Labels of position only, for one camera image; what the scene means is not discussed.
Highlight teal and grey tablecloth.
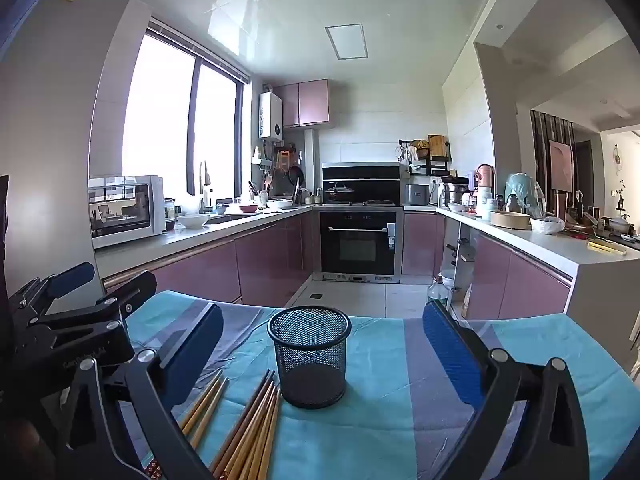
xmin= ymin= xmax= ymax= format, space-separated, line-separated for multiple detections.
xmin=102 ymin=290 xmax=640 ymax=480

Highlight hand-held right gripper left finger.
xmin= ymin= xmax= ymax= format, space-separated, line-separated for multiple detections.
xmin=56 ymin=302 xmax=225 ymax=480

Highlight pink base cabinets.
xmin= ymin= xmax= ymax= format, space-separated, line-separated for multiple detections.
xmin=95 ymin=210 xmax=321 ymax=306
xmin=402 ymin=210 xmax=573 ymax=321

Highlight oil bottle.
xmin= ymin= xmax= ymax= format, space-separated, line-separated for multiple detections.
xmin=426 ymin=280 xmax=451 ymax=311

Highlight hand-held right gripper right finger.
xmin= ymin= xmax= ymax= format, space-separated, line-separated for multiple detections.
xmin=422 ymin=300 xmax=591 ymax=480

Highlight round wooden steamer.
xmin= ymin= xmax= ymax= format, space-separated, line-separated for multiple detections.
xmin=490 ymin=210 xmax=532 ymax=229

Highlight bundle of wooden chopsticks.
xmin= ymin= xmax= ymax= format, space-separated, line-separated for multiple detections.
xmin=142 ymin=369 xmax=283 ymax=480

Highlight ceiling light panel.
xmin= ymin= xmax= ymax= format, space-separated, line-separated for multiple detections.
xmin=325 ymin=23 xmax=368 ymax=60

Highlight pink kettle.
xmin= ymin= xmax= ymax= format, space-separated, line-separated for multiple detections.
xmin=475 ymin=164 xmax=496 ymax=201

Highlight striped wall panel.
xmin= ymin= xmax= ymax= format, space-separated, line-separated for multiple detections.
xmin=531 ymin=110 xmax=576 ymax=211

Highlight pink wall cabinet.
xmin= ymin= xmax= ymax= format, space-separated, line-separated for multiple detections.
xmin=272 ymin=79 xmax=331 ymax=128

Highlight bowl in plastic bag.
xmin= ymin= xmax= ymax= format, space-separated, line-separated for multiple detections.
xmin=530 ymin=216 xmax=566 ymax=235

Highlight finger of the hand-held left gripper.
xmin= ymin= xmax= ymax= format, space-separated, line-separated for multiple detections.
xmin=10 ymin=261 xmax=97 ymax=311
xmin=30 ymin=270 xmax=158 ymax=331

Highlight steel faucet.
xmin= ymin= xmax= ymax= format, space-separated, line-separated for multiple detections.
xmin=199 ymin=161 xmax=213 ymax=213

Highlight white microwave oven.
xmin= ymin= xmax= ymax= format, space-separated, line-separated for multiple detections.
xmin=89 ymin=175 xmax=166 ymax=250

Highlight kitchen window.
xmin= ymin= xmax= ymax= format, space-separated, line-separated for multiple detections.
xmin=122 ymin=30 xmax=246 ymax=201

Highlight black wall rack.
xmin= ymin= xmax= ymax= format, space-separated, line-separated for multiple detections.
xmin=399 ymin=134 xmax=452 ymax=177

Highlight black mesh holder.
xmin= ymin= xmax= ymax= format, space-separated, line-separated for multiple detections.
xmin=267 ymin=305 xmax=352 ymax=410

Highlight pink painting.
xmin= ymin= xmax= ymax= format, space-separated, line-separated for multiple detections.
xmin=549 ymin=140 xmax=573 ymax=191

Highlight steel pot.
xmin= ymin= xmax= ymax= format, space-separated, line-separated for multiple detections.
xmin=442 ymin=183 xmax=468 ymax=208

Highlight yellow box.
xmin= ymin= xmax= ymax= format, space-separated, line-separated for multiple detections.
xmin=587 ymin=240 xmax=628 ymax=256

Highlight white water heater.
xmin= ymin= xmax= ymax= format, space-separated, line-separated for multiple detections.
xmin=258 ymin=92 xmax=284 ymax=141

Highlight black range hood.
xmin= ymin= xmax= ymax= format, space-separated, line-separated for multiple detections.
xmin=321 ymin=162 xmax=405 ymax=206

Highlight pot with glass lid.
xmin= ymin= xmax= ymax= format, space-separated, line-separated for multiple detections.
xmin=324 ymin=181 xmax=355 ymax=203

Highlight black built-in oven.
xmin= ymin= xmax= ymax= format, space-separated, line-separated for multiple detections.
xmin=319 ymin=208 xmax=405 ymax=281

